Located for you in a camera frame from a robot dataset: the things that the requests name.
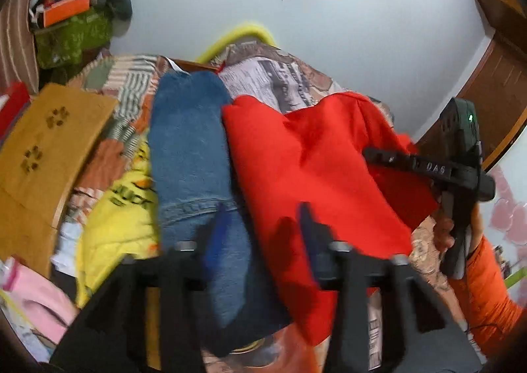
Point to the blue denim jeans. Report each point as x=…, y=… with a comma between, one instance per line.
x=192, y=176

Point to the pink garment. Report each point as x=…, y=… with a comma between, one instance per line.
x=43, y=304

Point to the right hand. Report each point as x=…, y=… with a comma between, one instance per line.
x=442, y=238

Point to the brown wooden door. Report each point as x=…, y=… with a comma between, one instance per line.
x=497, y=86

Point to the orange box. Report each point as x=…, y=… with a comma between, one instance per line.
x=63, y=10

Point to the printed newspaper-pattern bedspread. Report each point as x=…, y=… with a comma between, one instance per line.
x=254, y=69

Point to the yellow pillow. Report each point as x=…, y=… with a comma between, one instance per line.
x=244, y=30

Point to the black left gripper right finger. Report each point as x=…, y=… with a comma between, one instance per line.
x=418, y=331

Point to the yellow garment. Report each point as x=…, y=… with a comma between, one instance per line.
x=123, y=221

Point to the red jacket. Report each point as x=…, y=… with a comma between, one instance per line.
x=315, y=156

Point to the brown paw-print cardboard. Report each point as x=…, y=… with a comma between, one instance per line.
x=40, y=162

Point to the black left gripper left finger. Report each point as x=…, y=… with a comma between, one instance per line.
x=144, y=306

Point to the green patterned cloth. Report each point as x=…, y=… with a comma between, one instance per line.
x=65, y=42

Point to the orange right sleeve forearm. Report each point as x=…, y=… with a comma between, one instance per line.
x=484, y=301

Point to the striped curtain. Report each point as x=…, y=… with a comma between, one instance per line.
x=18, y=53

